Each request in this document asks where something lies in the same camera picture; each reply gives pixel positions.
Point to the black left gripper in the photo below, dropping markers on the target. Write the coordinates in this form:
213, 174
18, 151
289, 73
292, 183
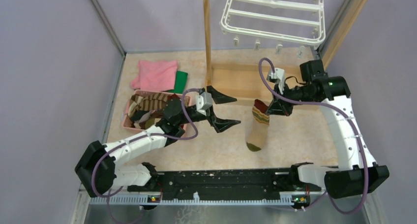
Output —
219, 124

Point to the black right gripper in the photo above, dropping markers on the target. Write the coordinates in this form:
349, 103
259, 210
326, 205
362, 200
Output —
277, 108

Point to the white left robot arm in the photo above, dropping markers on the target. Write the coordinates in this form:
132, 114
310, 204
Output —
101, 167

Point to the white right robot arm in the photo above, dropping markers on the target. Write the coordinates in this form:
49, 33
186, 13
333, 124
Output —
357, 171

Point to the white clip drying hanger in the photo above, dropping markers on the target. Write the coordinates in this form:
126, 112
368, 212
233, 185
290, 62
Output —
298, 23

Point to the wooden rack base tray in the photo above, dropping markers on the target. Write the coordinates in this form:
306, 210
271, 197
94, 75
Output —
241, 81

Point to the green cloth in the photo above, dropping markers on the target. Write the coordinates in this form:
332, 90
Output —
180, 82

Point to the brown beige striped sock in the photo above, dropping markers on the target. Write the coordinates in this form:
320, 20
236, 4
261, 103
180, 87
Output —
151, 101

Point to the pink towel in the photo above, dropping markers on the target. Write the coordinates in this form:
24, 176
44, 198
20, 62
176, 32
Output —
155, 76

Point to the pink perforated basket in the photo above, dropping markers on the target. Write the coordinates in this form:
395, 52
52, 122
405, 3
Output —
142, 120

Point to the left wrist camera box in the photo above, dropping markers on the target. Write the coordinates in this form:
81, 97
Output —
204, 103

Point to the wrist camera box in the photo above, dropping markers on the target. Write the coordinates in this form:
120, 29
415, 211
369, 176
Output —
204, 103
277, 77

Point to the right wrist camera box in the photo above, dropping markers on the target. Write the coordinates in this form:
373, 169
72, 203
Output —
277, 77

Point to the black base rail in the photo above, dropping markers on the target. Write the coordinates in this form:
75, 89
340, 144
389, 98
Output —
275, 178

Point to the white cable duct strip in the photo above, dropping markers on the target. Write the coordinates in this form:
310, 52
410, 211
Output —
154, 200

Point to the left wooden rack post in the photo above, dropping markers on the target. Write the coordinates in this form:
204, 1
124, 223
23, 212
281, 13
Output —
207, 29

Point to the wooden rack post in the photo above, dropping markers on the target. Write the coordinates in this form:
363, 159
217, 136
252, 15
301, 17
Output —
341, 26
207, 29

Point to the right wooden rack post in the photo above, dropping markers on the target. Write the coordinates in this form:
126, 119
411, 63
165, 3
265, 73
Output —
341, 26

